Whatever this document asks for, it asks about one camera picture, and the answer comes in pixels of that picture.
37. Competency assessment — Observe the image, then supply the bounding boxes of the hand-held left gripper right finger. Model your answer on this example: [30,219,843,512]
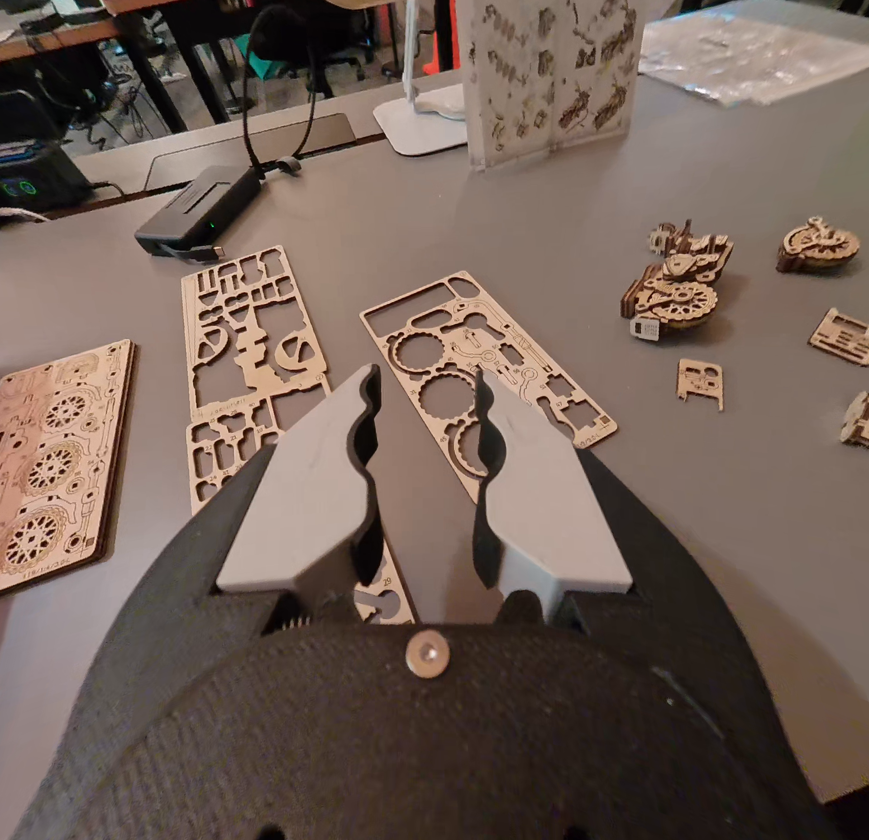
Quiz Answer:
[473,370,634,621]

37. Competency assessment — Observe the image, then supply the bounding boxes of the wooden sheet with gear holes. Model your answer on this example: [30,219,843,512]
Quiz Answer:
[359,270,619,503]

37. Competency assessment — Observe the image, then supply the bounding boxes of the black looped cable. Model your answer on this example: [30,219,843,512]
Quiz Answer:
[241,4,321,179]

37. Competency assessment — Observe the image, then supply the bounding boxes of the grey desk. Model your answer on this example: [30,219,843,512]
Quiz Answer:
[0,0,869,807]

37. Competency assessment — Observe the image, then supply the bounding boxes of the clear stand with instruction sheet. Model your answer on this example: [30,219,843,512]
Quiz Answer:
[454,0,646,171]

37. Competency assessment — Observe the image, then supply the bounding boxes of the small flat wooden piece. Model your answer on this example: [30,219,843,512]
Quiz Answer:
[676,358,725,412]

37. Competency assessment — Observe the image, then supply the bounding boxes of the white desk lamp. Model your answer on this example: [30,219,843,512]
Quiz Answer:
[370,0,471,157]

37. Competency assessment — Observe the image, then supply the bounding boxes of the short black plug cable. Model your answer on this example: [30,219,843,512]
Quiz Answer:
[158,240,225,264]

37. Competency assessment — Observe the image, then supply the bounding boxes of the black office chair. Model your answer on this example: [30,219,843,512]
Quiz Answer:
[246,2,381,101]

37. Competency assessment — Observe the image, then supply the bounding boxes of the stack of uncut wooden puzzle sheets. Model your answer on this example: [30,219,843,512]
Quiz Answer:
[0,340,137,594]

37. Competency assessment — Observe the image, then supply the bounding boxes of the wooden background table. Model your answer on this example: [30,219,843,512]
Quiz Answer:
[0,0,303,135]

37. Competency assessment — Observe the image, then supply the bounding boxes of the black box device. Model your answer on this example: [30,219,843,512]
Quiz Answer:
[134,165,263,261]

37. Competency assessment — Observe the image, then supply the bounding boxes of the wooden gear model assembly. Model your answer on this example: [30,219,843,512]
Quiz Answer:
[620,219,735,343]

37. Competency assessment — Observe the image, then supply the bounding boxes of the small wooden wheel model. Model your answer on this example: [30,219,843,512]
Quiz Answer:
[776,216,861,275]

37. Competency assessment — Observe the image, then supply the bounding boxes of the clear plastic wrap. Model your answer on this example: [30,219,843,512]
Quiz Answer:
[638,11,869,108]

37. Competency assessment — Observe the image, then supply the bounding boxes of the slotted flat wooden piece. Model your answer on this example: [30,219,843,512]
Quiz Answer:
[807,308,869,367]

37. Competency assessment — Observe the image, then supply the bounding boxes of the punched-out wooden puzzle sheet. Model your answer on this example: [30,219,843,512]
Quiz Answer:
[181,245,416,626]

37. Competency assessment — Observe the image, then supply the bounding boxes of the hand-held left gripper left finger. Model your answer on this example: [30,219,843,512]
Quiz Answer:
[216,364,385,614]

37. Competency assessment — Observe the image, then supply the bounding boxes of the black device with green lights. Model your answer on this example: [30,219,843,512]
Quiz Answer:
[0,141,94,214]

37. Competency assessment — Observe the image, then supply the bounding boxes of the small wooden block part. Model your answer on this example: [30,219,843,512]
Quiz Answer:
[840,390,869,449]

